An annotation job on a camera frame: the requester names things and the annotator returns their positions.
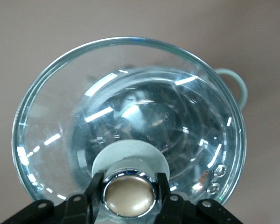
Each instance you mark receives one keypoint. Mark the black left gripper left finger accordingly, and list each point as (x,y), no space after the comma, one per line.
(80,207)

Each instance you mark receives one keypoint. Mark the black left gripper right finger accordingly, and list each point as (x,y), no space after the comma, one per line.
(172,210)

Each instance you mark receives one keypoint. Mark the brown table mat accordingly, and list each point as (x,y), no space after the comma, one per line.
(37,35)

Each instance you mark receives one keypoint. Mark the glass lid with gold knob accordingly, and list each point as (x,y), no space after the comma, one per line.
(60,116)

